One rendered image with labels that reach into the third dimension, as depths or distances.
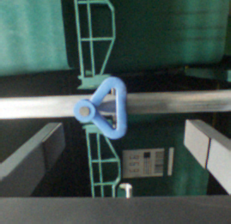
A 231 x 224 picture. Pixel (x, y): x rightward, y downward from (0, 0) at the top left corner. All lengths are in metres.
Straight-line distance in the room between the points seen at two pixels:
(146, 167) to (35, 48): 0.30
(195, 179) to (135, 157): 0.14
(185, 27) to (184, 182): 0.30
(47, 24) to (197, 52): 0.26
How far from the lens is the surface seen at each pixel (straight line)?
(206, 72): 0.44
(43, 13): 0.33
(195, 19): 0.32
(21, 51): 0.33
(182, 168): 0.37
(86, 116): 0.25
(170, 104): 0.27
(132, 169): 0.34
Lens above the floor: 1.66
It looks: 1 degrees up
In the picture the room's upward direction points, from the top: 92 degrees counter-clockwise
